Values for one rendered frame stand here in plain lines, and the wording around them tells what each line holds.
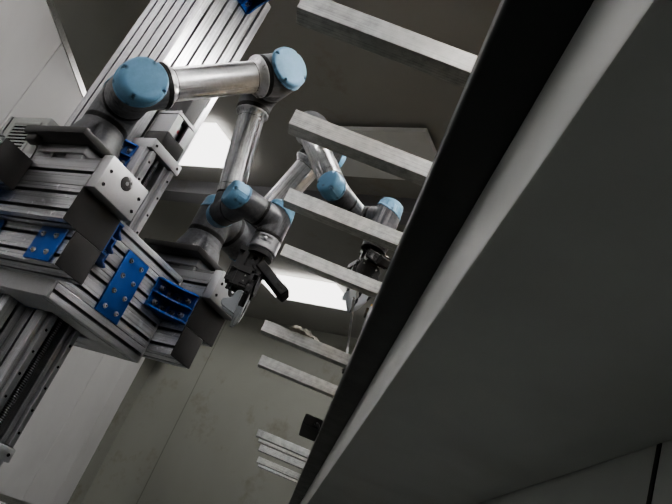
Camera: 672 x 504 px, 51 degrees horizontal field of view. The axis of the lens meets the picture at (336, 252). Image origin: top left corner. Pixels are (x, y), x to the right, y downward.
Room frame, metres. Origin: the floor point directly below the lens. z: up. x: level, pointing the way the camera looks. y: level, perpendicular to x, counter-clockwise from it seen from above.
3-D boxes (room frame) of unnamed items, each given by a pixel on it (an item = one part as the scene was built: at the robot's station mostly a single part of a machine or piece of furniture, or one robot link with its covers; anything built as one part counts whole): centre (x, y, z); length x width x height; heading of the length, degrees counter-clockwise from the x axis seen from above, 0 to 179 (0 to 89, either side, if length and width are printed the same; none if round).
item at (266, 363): (1.94, -0.14, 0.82); 0.43 x 0.03 x 0.04; 86
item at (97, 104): (1.61, 0.66, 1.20); 0.13 x 0.12 x 0.14; 26
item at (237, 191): (1.68, 0.28, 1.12); 0.11 x 0.11 x 0.08; 26
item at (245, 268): (1.71, 0.19, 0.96); 0.09 x 0.08 x 0.12; 86
